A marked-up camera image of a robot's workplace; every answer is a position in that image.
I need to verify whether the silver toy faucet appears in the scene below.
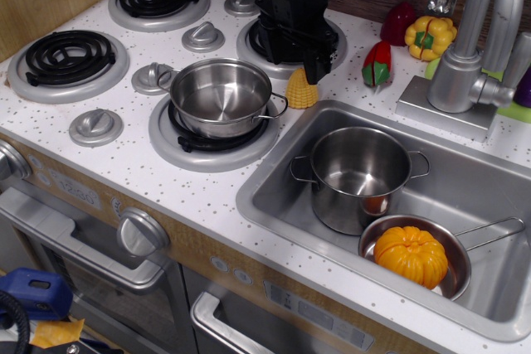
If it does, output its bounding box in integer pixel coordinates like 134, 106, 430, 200
396, 0, 530, 142

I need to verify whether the front right black burner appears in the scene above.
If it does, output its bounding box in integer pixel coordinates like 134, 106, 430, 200
149, 96, 280, 172

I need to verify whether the front left black burner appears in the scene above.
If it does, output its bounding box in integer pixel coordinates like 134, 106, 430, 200
7, 30, 129, 104

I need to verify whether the dark red toy pepper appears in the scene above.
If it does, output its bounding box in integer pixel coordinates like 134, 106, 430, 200
380, 2, 417, 46

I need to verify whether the small steel saucepan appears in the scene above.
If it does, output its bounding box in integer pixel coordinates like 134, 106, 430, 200
358, 215, 525, 301

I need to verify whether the back right black burner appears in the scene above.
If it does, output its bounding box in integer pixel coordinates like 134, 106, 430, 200
236, 18, 348, 80

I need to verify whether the yellow toy corn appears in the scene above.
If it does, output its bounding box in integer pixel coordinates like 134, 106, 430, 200
285, 68, 319, 109

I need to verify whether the tall steel pot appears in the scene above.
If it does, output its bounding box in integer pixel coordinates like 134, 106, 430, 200
290, 127, 431, 235

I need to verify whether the silver stove knob back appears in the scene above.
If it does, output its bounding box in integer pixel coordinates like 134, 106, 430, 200
224, 0, 263, 17

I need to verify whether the yellow toy bell pepper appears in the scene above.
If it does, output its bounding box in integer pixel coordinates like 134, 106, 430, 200
404, 16, 458, 61

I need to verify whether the silver stove knob front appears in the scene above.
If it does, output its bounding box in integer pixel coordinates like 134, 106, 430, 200
69, 109, 124, 148

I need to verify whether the silver stove knob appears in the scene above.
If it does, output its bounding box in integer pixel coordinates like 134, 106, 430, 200
182, 22, 225, 53
69, 109, 124, 148
224, 0, 263, 17
131, 62, 179, 95

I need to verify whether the back left black burner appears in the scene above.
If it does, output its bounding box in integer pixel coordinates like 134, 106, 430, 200
108, 0, 210, 32

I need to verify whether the blue tool on floor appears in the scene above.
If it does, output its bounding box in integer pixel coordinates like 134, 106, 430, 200
1, 268, 73, 321

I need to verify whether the silver oven door handle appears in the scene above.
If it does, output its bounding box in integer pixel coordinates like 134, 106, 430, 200
1, 188, 166, 294

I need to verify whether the silver dishwasher door handle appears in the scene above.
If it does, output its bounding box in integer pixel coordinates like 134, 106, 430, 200
190, 292, 271, 354

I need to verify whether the silver stove knob centre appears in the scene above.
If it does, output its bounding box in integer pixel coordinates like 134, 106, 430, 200
182, 22, 225, 53

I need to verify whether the silver oven dial left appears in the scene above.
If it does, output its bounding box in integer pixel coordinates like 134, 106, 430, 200
0, 140, 32, 181

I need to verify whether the steel pan on stove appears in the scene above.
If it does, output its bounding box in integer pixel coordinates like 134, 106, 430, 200
155, 58, 289, 139

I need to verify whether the purple toy eggplant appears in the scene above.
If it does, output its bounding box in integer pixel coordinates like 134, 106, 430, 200
513, 67, 531, 108

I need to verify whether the orange toy pumpkin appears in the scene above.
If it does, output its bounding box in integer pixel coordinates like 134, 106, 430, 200
373, 225, 449, 289

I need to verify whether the red toy chili pepper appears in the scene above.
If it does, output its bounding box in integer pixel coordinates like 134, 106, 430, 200
362, 41, 392, 87

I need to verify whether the black cable on floor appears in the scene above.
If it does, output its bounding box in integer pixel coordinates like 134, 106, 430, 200
0, 289, 31, 354

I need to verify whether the silver oven dial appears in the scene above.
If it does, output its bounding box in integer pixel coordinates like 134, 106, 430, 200
0, 140, 32, 181
116, 206, 170, 258

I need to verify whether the silver stove knob middle left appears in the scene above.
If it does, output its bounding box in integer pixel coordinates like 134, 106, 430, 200
131, 62, 179, 95

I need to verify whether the black burner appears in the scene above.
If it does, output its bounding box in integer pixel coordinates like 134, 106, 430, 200
236, 18, 348, 80
108, 0, 210, 32
149, 96, 280, 172
7, 30, 129, 104

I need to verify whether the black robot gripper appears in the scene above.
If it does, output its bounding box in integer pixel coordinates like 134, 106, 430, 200
257, 0, 339, 84

